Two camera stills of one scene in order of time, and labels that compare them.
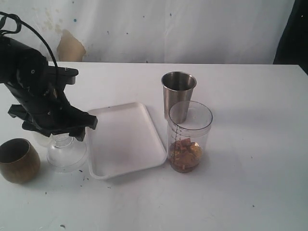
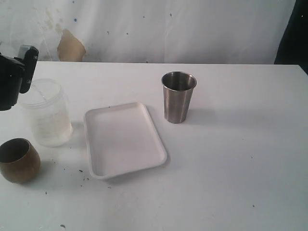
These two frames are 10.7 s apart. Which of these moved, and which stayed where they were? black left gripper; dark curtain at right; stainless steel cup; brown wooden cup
Moved: black left gripper
Stayed: dark curtain at right; brown wooden cup; stainless steel cup
